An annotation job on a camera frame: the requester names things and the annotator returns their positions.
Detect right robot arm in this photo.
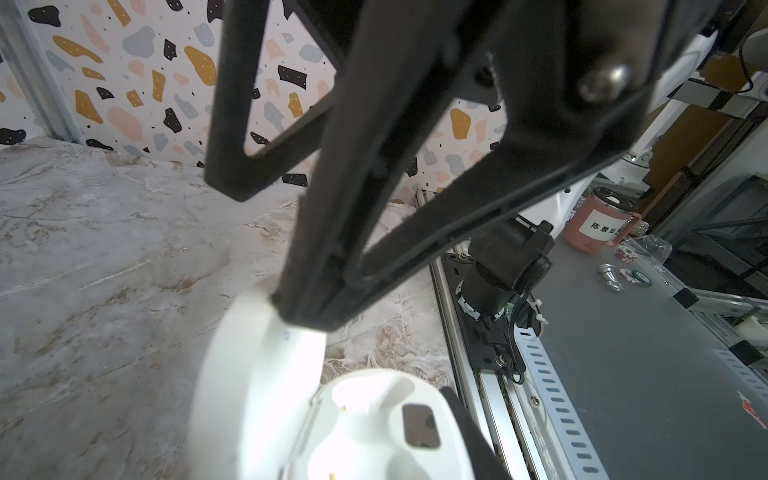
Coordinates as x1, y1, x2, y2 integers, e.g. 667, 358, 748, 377
202, 1, 719, 382

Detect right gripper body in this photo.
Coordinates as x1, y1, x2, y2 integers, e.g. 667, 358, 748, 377
287, 1, 719, 120

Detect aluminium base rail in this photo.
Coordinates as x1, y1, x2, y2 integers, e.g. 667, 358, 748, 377
430, 186, 608, 479

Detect crumpled foil wrapper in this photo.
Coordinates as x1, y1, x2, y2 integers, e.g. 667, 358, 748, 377
596, 263, 624, 293

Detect white charging case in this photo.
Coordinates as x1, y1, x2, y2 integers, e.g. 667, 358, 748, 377
188, 277, 474, 479

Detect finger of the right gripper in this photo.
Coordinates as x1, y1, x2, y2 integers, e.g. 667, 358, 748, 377
204, 1, 334, 202
272, 35, 649, 332

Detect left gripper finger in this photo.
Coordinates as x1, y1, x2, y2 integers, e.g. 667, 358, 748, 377
440, 387, 510, 480

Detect pink cup with label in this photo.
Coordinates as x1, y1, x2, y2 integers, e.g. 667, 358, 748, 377
562, 187, 642, 253

